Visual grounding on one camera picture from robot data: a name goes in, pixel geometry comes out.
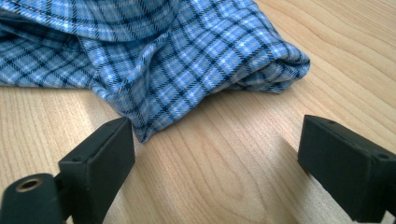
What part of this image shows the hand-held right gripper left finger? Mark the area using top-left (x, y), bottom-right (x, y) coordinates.
top-left (58, 117), bottom-right (136, 224)

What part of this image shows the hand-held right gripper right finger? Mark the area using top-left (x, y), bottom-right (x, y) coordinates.
top-left (297, 114), bottom-right (396, 223)

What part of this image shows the blue plaid shirt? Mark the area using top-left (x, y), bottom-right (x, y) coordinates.
top-left (0, 0), bottom-right (311, 144)

